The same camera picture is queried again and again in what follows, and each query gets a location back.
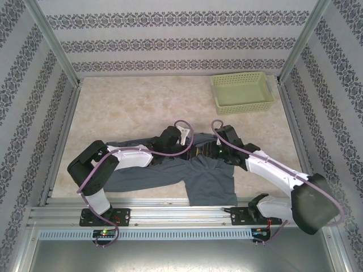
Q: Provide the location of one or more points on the grey t-shirt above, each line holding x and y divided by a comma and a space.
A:
210, 181

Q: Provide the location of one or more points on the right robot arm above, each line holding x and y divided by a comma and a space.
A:
269, 170

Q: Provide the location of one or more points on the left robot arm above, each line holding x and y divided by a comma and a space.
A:
133, 158

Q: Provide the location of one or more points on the green plastic basket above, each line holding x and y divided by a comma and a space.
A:
244, 93

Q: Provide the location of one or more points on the grey metal panel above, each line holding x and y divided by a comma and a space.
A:
170, 258

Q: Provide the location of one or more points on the aluminium side rail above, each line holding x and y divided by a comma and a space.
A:
69, 113
294, 127

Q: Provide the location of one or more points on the aluminium mounting rail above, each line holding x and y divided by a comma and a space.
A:
158, 211

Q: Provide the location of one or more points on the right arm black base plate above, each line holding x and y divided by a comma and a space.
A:
239, 216

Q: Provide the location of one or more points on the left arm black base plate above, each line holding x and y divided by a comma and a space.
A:
123, 216

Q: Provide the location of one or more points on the aluminium corner post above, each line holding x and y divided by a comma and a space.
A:
54, 42
308, 42

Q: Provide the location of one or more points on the aluminium lower frame bar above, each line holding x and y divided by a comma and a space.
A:
339, 252
24, 249

